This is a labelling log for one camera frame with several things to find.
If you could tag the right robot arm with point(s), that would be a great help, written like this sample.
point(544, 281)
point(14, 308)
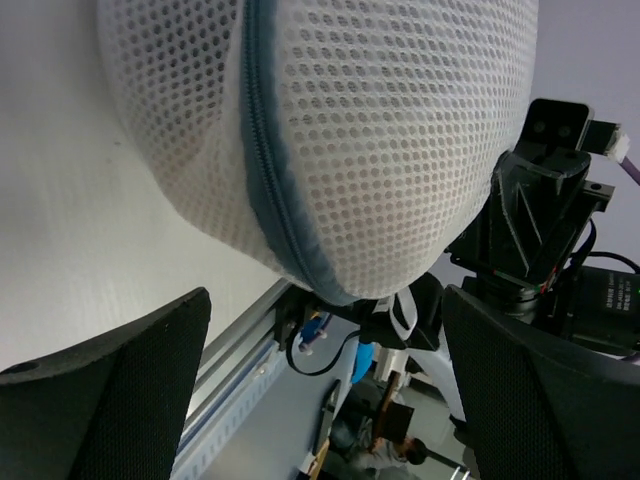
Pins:
point(594, 307)

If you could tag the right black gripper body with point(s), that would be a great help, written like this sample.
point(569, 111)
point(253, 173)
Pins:
point(527, 301)

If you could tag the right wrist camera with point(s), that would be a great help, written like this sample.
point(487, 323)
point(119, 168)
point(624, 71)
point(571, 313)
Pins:
point(556, 123)

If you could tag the blue-trimmed white mesh laundry bag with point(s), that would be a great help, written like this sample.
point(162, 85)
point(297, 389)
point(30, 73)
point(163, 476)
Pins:
point(342, 144)

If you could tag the white slotted cable duct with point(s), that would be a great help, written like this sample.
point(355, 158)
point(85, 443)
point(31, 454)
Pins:
point(224, 411)

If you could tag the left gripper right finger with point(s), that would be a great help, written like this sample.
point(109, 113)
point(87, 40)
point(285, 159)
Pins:
point(536, 406)

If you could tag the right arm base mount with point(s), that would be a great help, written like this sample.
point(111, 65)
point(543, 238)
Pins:
point(411, 319)

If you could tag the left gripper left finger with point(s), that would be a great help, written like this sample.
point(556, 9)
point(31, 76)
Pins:
point(111, 407)

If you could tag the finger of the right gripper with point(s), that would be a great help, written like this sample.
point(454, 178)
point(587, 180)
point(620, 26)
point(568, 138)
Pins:
point(528, 197)

